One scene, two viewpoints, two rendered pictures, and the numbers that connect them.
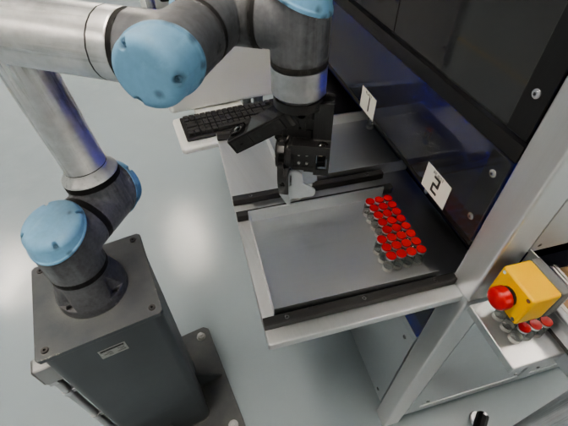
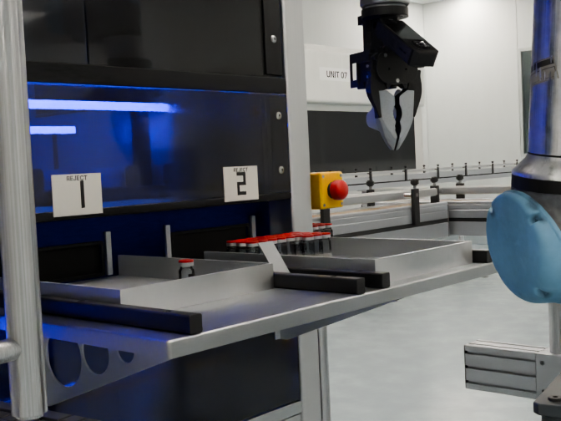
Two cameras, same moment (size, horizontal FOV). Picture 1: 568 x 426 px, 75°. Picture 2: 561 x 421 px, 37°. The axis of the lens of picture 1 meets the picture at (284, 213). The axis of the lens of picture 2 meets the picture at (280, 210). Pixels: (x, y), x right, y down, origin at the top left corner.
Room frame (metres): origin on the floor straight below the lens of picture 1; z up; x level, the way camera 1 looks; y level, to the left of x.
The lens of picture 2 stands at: (1.33, 0.97, 1.05)
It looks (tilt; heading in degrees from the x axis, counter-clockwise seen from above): 3 degrees down; 237
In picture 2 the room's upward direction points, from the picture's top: 3 degrees counter-clockwise
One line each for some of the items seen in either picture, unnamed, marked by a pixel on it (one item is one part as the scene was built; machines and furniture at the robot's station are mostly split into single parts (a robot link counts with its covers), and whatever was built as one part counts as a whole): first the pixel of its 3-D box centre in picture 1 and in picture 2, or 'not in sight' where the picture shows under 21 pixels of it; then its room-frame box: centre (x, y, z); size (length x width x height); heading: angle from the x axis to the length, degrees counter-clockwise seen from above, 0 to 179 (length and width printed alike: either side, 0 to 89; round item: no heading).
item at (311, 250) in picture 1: (335, 243); (336, 256); (0.52, -0.11, 0.90); 0.34 x 0.26 x 0.04; 105
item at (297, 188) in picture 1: (297, 190); (396, 119); (0.46, -0.02, 1.11); 0.06 x 0.03 x 0.09; 82
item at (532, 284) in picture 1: (526, 291); (319, 190); (0.34, -0.40, 0.99); 0.08 x 0.07 x 0.07; 105
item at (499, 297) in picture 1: (502, 297); (336, 190); (0.33, -0.36, 0.99); 0.04 x 0.04 x 0.04; 15
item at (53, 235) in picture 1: (65, 240); not in sight; (0.48, 0.44, 0.96); 0.13 x 0.12 x 0.14; 164
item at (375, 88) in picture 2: not in sight; (381, 88); (0.50, -0.01, 1.15); 0.05 x 0.02 x 0.09; 172
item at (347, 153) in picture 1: (331, 145); (120, 281); (0.88, -0.14, 0.90); 0.34 x 0.26 x 0.04; 105
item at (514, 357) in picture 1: (519, 328); not in sight; (0.33, -0.45, 0.87); 0.14 x 0.13 x 0.02; 105
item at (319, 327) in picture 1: (327, 197); (242, 286); (0.69, -0.11, 0.87); 0.70 x 0.48 x 0.02; 15
